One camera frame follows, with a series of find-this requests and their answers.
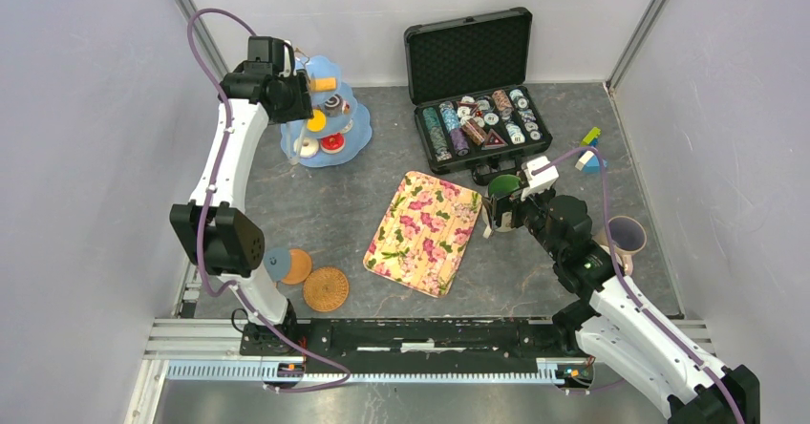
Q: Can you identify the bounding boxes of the blue three-tier cake stand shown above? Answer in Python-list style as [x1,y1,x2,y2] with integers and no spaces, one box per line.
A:
[280,53,373,168]

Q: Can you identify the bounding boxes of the chocolate swirl cake roll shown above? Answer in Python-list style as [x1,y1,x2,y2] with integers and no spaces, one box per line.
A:
[322,95,351,117]

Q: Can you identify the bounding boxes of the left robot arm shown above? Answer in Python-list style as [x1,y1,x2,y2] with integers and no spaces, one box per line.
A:
[169,36,312,355]

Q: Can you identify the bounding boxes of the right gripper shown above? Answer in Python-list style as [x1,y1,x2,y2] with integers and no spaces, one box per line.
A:
[481,180,564,261]

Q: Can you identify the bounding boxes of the white glazed donut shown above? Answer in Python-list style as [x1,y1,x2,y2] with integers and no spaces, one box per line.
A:
[293,137,320,159]

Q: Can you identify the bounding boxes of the blue smiley coaster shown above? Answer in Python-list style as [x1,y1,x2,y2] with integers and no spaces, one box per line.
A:
[263,247,292,283]

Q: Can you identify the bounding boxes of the green-inside floral mug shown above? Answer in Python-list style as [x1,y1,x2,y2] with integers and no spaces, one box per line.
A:
[482,175,522,239]

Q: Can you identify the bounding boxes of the beige mug purple inside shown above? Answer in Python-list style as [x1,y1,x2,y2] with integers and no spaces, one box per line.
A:
[595,216,648,276]

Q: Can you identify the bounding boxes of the red glazed donut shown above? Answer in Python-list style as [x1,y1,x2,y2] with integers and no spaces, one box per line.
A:
[319,133,346,155]

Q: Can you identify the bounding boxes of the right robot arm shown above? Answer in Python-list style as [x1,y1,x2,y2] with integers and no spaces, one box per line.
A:
[483,158,761,423]

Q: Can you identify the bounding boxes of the colourful toy block stack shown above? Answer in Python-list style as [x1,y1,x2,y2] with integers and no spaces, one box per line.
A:
[575,127,602,174]

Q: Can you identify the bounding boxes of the square yellow biscuit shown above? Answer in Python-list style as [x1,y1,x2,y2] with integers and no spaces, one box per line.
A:
[309,77,338,93]

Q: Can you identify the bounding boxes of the black poker chip case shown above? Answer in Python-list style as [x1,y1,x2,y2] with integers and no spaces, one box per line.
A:
[403,7,552,185]

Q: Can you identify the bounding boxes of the woven rattan coaster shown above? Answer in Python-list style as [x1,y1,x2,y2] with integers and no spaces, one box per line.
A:
[302,266,350,312]

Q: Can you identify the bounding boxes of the cork coaster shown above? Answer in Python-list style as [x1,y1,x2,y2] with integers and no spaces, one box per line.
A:
[281,248,312,286]

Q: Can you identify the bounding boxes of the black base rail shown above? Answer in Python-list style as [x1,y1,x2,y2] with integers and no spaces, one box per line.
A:
[241,317,585,357]

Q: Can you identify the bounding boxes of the silver serving tongs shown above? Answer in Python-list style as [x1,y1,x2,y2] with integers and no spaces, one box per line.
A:
[284,122,301,166]

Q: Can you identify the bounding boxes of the floral rectangular tray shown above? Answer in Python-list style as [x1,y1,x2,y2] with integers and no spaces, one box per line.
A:
[363,171,482,298]

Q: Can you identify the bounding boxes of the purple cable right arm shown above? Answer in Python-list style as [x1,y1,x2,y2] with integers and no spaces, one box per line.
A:
[538,146,748,424]

